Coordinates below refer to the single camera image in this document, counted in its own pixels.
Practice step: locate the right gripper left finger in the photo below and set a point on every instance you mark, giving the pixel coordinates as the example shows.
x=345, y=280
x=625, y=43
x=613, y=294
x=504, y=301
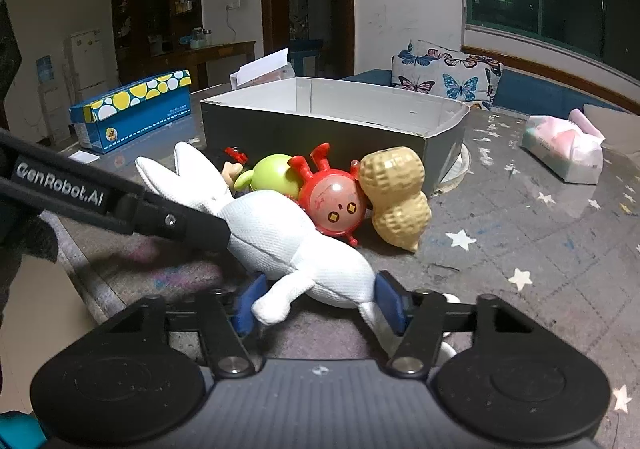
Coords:
x=225, y=320

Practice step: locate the butterfly print pillow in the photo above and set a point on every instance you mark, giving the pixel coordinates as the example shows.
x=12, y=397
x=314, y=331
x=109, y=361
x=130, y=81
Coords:
x=428, y=68

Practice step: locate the black-haired girl doll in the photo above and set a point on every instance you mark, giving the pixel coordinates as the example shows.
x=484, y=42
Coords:
x=229, y=161

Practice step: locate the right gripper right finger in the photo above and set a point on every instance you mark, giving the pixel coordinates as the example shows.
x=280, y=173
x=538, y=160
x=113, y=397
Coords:
x=418, y=321

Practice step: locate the dark wooden shelf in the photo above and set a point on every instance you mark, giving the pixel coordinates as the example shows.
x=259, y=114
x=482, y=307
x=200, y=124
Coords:
x=145, y=29

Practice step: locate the green alien toy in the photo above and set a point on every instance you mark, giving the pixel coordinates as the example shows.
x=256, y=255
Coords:
x=273, y=173

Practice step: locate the wooden side table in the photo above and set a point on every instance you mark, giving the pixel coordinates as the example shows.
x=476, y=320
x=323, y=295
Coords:
x=195, y=60

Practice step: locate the red round figure toy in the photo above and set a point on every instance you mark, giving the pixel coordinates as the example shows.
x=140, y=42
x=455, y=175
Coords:
x=332, y=198

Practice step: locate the white refrigerator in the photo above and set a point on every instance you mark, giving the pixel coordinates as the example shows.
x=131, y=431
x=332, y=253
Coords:
x=84, y=56

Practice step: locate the pastel tissue pack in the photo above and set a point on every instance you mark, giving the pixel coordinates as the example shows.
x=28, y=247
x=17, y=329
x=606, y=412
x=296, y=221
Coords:
x=571, y=148

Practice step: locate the blue sofa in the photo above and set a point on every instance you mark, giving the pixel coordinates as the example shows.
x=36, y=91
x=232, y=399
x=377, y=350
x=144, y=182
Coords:
x=511, y=90

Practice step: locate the grey cushion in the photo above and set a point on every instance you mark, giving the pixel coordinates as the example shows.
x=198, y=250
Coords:
x=620, y=129

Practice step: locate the white paper card holder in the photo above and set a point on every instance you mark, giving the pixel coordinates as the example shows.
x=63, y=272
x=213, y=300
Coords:
x=273, y=67

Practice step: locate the blue yellow tissue box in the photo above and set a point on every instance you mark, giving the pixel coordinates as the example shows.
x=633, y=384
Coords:
x=115, y=118

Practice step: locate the grey knit gloved hand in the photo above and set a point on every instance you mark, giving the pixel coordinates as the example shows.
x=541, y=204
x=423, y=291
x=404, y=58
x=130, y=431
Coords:
x=28, y=235

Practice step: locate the white plush rabbit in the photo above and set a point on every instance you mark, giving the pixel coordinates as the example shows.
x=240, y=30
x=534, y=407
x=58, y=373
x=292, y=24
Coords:
x=271, y=234

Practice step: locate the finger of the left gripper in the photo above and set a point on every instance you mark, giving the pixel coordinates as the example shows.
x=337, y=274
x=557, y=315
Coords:
x=46, y=180

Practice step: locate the grey white cardboard tray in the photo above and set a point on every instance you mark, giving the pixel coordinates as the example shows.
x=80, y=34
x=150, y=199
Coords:
x=296, y=115

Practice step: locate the tan peanut toy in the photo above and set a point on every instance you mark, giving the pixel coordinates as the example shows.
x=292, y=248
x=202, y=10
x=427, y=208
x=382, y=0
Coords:
x=392, y=179

